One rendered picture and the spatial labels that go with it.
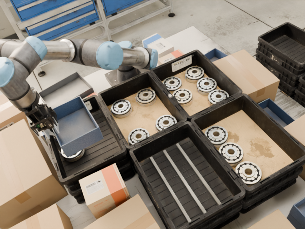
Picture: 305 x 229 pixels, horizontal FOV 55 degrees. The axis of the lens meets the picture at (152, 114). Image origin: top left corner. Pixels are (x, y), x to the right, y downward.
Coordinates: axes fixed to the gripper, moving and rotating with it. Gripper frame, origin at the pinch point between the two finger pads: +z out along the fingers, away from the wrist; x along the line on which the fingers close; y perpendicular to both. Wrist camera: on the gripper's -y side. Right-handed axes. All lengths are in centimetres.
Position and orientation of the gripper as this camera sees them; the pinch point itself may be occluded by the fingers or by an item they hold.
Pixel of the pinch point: (54, 131)
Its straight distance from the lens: 115.6
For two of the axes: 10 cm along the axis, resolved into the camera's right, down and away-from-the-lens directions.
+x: 8.5, -5.0, 1.5
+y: 4.8, 6.3, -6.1
